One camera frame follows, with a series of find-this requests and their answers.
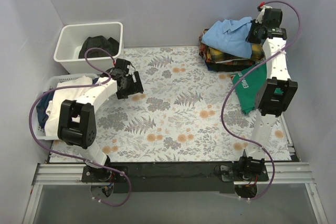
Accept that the light blue long sleeve shirt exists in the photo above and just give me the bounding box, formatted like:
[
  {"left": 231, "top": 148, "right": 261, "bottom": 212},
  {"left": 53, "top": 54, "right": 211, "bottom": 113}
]
[{"left": 202, "top": 17, "right": 253, "bottom": 58}]

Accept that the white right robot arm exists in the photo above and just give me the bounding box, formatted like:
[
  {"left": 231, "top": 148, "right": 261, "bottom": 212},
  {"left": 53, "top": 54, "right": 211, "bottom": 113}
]
[{"left": 245, "top": 6, "right": 298, "bottom": 159}]

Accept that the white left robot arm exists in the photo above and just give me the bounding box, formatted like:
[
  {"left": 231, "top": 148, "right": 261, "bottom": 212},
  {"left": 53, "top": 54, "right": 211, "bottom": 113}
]
[{"left": 57, "top": 59, "right": 143, "bottom": 182}]

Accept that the stack of folded plaid shirts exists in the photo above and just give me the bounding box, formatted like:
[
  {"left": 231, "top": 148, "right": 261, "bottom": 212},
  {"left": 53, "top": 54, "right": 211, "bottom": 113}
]
[{"left": 199, "top": 29, "right": 265, "bottom": 72}]

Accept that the yellow plaid flannel shirt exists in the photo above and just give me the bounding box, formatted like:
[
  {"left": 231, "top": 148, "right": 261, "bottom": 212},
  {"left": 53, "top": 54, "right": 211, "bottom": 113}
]
[{"left": 199, "top": 43, "right": 265, "bottom": 65}]

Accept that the dark striped garment in bin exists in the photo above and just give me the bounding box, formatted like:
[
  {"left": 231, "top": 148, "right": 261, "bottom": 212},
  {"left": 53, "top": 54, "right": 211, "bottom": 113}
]
[{"left": 78, "top": 36, "right": 120, "bottom": 59}]

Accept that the floral patterned table mat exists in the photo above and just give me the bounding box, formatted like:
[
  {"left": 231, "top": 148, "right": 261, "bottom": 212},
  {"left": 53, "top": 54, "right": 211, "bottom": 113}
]
[{"left": 47, "top": 46, "right": 292, "bottom": 163}]

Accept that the green t-shirt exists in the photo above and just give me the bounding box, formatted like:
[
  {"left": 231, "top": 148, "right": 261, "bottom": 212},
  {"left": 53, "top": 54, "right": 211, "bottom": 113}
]
[{"left": 235, "top": 65, "right": 267, "bottom": 115}]

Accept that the white plastic bin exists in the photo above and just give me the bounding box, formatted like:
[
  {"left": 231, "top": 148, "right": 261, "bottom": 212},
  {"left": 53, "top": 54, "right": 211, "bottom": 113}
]
[{"left": 54, "top": 22, "right": 124, "bottom": 74}]

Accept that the cream white garment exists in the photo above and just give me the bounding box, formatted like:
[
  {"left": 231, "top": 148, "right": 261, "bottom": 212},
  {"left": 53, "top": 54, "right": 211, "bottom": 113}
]
[{"left": 44, "top": 76, "right": 93, "bottom": 139}]

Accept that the dark blue denim garment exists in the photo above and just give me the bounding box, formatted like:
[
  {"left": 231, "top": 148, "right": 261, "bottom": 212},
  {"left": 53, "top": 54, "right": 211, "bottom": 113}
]
[{"left": 36, "top": 91, "right": 55, "bottom": 128}]

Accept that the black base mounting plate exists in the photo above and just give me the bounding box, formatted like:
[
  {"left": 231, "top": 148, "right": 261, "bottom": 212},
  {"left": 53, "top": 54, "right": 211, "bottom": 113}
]
[{"left": 81, "top": 161, "right": 270, "bottom": 194}]

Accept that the white perforated laundry basket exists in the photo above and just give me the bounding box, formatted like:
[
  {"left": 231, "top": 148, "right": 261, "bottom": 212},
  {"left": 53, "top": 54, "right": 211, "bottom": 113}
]
[{"left": 32, "top": 73, "right": 98, "bottom": 141}]

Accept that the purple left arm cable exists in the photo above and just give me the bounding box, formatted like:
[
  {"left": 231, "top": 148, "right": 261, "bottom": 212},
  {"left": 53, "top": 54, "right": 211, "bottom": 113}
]
[{"left": 28, "top": 47, "right": 132, "bottom": 206}]

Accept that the aluminium frame rail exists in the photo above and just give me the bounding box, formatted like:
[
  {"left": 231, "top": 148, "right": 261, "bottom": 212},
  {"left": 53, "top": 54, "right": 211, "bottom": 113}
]
[{"left": 33, "top": 162, "right": 316, "bottom": 185}]

